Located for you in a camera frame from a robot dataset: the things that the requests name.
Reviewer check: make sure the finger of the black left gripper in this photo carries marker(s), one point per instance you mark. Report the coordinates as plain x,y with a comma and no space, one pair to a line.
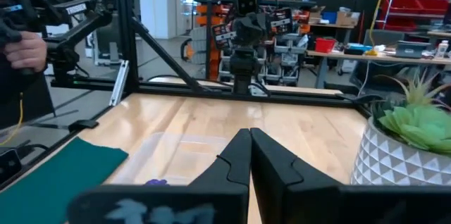
280,23
225,37

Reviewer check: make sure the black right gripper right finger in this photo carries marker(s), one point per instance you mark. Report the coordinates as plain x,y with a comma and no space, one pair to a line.
299,203

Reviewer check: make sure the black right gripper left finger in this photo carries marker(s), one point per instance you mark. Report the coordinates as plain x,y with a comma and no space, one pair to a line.
211,203

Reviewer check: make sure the purple toy grapes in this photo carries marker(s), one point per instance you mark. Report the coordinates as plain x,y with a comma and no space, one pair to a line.
156,182

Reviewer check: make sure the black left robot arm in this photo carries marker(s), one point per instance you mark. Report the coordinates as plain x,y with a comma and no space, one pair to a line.
245,69

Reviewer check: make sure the clear plastic tupperware container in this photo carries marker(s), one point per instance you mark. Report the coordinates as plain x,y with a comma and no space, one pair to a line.
158,157

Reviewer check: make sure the orange parts bin rack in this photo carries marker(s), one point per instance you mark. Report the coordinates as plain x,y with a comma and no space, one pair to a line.
204,9

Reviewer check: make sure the blue bin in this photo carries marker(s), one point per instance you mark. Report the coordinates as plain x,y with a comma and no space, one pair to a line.
329,18

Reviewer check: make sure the red bucket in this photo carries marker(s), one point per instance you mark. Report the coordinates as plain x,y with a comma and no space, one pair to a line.
325,45

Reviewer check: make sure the cardboard box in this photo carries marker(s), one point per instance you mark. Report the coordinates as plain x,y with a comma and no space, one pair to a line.
347,19

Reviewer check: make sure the wooden work table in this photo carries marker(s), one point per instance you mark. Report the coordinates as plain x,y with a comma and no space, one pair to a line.
370,58

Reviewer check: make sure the succulent in white patterned pot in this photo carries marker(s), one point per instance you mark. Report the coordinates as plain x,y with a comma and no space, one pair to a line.
387,160

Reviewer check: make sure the grey office chair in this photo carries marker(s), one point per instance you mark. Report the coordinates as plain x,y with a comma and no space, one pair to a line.
382,37

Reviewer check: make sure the red storage bin shelf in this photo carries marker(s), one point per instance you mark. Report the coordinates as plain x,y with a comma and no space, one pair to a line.
405,5

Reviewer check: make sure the grey equipment case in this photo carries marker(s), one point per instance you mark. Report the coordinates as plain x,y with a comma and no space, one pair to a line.
410,49

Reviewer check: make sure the dark green cloth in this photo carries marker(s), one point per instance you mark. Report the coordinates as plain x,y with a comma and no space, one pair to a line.
53,181

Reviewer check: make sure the person's hand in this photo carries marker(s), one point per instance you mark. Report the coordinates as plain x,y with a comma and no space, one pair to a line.
26,51

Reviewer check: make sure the person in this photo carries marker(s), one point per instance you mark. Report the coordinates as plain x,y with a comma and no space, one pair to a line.
21,93

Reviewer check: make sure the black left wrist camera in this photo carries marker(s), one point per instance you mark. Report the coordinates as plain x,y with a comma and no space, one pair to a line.
246,2

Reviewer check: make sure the silver aluminium bracket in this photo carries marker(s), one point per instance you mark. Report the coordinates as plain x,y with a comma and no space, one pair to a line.
119,83

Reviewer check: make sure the black frame clip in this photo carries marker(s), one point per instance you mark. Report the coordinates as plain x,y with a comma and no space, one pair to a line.
82,124

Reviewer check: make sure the black table-level camera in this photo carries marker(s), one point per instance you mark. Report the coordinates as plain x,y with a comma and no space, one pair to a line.
8,166

